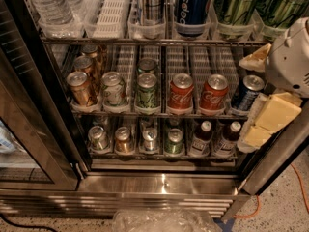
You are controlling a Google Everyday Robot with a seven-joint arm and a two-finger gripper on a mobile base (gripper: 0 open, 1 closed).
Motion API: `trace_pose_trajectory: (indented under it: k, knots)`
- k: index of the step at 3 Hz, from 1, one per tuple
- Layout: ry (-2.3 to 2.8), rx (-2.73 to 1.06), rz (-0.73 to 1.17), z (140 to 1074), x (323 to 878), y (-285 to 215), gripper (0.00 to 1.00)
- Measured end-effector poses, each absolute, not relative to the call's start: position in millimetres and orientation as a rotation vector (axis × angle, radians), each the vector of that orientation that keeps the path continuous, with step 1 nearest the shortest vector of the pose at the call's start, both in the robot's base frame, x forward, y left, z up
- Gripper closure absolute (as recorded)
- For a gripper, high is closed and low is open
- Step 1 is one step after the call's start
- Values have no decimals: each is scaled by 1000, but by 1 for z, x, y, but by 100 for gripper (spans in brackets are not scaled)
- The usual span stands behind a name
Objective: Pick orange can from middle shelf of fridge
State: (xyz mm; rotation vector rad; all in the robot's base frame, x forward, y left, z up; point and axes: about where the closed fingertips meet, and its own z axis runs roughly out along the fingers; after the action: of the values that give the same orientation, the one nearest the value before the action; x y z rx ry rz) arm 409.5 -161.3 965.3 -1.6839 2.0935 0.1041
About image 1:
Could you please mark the red coca-cola can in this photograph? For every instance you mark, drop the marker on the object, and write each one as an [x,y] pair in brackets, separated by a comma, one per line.
[181,88]
[214,91]

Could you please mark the red Coca-Cola can left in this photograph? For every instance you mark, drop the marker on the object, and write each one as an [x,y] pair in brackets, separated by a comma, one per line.
[181,88]

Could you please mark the brown bottle right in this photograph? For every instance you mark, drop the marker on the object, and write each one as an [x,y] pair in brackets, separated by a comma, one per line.
[226,142]

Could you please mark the red Coca-Cola can right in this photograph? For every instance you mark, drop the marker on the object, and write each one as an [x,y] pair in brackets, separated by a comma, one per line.
[214,91]

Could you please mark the stainless steel fridge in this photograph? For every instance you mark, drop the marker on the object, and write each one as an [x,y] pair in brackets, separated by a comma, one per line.
[110,181]

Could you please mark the tall silver striped can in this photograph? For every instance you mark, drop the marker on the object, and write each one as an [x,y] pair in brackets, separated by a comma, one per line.
[152,12]

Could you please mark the tall green can left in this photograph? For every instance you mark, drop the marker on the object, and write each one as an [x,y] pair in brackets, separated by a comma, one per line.
[234,12]

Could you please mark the blue Pepsi can middle shelf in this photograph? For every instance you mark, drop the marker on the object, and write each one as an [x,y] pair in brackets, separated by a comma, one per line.
[248,90]

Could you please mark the orange soda can middle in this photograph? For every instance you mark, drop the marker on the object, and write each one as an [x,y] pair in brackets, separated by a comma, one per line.
[86,64]

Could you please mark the orange soda can front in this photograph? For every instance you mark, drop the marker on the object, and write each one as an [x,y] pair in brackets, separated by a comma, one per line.
[82,88]

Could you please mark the tall green can right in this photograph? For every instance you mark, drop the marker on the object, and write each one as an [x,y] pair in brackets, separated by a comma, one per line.
[281,13]

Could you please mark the orange soda can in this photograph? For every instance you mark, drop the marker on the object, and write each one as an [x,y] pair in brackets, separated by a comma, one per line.
[86,64]
[82,88]
[98,53]

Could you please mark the orange can bottom shelf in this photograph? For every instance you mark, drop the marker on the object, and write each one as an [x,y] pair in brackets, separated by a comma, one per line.
[123,140]

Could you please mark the white green soda can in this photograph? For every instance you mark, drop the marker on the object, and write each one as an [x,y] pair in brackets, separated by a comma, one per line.
[113,89]

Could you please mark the brown bottle left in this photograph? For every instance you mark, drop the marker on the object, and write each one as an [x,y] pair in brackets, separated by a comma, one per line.
[200,145]

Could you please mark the tall blue Pepsi can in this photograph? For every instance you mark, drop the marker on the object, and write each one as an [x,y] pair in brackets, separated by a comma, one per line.
[191,16]

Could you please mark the orange soda can rear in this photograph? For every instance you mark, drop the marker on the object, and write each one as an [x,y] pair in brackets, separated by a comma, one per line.
[98,53]

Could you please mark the brown bottle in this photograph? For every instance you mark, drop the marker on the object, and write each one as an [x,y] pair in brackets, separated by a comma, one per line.
[226,142]
[200,145]

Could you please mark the green soda can rear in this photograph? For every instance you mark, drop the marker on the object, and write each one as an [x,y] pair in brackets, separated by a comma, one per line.
[147,65]

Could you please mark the glass fridge door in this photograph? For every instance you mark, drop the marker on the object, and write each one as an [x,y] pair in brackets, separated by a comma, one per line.
[29,113]

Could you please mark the tall green can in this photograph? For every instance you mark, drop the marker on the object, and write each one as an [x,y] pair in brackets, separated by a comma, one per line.
[281,13]
[234,12]

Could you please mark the clear water bottle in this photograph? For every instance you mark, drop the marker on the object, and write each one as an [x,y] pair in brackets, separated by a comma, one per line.
[53,12]

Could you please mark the silver green can bottom shelf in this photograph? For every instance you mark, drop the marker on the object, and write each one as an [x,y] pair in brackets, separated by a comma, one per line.
[98,138]

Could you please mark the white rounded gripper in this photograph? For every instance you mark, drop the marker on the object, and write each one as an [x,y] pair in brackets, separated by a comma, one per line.
[289,67]

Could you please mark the green soda can front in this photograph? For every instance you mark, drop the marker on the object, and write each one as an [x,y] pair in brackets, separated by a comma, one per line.
[147,91]

